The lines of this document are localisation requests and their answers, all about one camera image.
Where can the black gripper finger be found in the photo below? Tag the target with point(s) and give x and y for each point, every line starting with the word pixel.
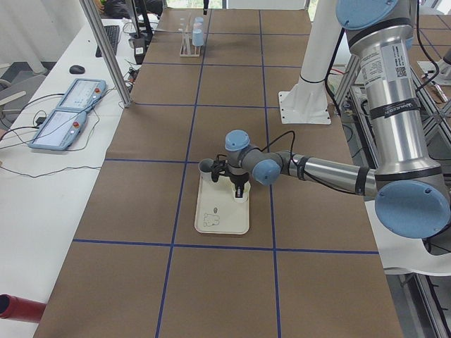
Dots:
pixel 238 192

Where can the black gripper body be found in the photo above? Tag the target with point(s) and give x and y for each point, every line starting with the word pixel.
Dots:
pixel 238 179

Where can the pale green plastic cup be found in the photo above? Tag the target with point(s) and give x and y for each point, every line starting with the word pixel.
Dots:
pixel 246 189

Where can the grey plastic cup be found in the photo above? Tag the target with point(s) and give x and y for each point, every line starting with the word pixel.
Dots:
pixel 205 166

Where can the light blue plastic cup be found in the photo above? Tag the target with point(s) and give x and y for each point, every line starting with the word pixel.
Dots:
pixel 197 37

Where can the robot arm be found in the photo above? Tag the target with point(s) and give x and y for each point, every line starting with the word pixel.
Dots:
pixel 408 187
pixel 205 6

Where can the white plastic tray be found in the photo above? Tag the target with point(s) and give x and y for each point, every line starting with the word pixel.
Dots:
pixel 217 212

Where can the white chair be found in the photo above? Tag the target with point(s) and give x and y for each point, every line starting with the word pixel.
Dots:
pixel 400 256

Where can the far teach pendant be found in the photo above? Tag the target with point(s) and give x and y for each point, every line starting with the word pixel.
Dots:
pixel 82 94

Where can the teach pendant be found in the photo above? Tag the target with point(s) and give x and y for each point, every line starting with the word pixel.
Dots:
pixel 82 94
pixel 59 130

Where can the near teach pendant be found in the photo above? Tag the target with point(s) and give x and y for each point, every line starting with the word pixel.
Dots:
pixel 59 130

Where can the black keyboard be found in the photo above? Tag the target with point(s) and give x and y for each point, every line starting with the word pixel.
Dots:
pixel 113 33

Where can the black computer mouse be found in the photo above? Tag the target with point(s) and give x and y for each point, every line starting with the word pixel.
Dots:
pixel 76 70

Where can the red cylinder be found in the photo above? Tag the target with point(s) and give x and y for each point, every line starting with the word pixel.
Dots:
pixel 20 309

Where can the white wire cup rack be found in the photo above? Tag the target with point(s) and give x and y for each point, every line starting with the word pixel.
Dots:
pixel 187 50

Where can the aluminium frame post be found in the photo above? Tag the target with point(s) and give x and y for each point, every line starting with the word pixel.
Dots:
pixel 98 30

